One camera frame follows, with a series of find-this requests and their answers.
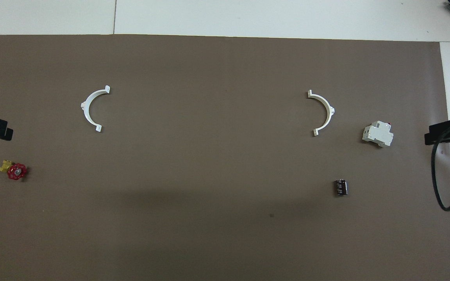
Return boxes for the red handwheel brass valve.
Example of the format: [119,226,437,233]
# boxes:
[0,159,28,181]

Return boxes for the brown paper table mat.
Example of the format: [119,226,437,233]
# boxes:
[0,34,450,281]

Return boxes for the white circuit breaker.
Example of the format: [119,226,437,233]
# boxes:
[362,121,394,148]

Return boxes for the black cylindrical capacitor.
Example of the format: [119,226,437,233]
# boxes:
[334,179,349,196]

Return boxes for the white half pipe clamp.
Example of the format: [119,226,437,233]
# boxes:
[80,85,111,133]
[307,90,335,137]

